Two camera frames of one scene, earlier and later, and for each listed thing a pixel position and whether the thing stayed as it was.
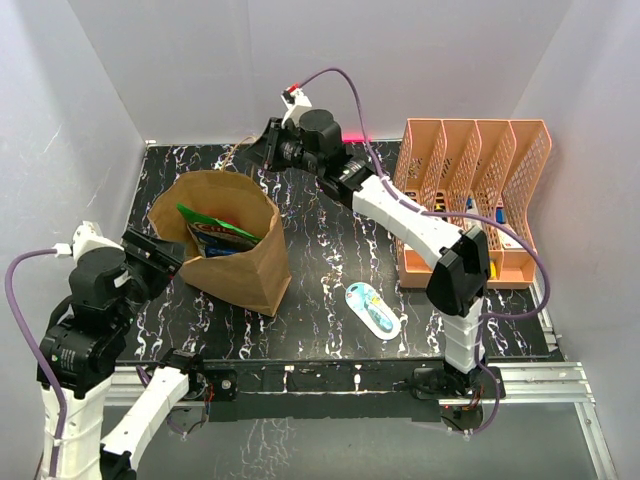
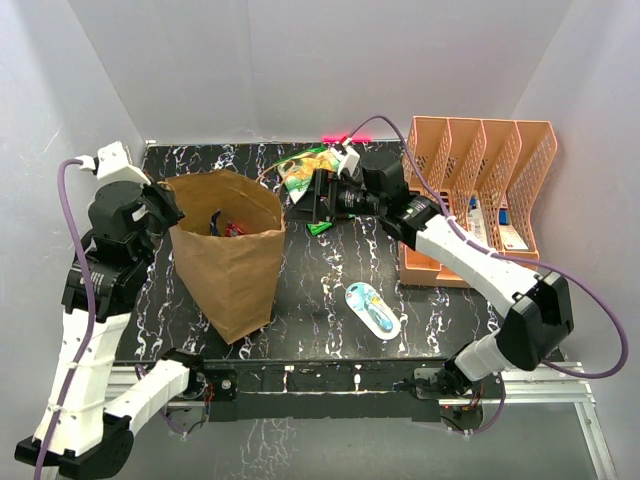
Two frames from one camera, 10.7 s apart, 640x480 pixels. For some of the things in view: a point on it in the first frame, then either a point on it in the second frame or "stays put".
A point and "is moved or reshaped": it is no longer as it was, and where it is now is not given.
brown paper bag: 257,278 is moved or reshaped
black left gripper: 164,257 to 167,198
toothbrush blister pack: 373,309 stays put
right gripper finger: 262,150 to 305,208
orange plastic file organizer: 471,174 stays put
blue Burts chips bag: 212,239 to 213,230
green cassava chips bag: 193,216 to 298,173
